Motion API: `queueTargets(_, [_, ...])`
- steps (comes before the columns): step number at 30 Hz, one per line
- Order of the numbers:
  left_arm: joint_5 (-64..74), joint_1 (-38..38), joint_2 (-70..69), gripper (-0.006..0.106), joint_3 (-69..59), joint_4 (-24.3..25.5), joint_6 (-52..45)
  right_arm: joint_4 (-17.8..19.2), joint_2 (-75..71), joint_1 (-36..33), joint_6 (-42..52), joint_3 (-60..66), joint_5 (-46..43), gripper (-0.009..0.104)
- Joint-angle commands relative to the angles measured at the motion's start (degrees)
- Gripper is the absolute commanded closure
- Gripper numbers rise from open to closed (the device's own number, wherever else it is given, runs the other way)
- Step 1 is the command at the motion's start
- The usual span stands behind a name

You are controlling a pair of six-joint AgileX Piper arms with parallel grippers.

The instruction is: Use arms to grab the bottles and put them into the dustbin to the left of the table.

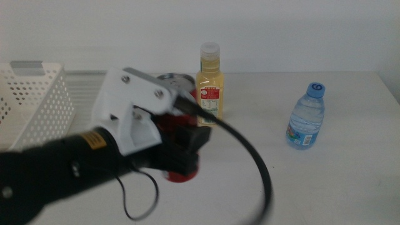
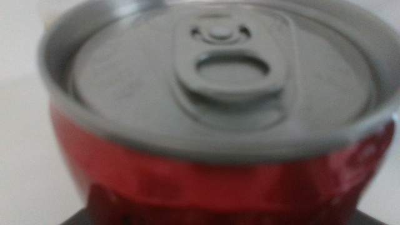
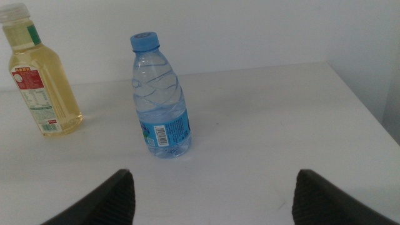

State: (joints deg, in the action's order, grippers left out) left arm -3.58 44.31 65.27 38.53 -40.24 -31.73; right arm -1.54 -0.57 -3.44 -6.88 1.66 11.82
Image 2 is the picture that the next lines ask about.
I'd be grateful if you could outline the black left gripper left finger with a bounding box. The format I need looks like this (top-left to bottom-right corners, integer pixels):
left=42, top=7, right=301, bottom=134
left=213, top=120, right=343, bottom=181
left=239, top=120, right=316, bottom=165
left=61, top=208, right=91, bottom=225

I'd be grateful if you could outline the red soda can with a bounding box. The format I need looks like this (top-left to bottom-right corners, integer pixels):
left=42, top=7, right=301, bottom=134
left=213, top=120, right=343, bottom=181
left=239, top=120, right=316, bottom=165
left=37, top=0, right=400, bottom=225

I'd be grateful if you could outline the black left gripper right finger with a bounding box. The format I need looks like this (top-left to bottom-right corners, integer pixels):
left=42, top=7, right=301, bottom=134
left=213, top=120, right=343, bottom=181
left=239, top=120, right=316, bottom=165
left=352, top=209, right=389, bottom=225

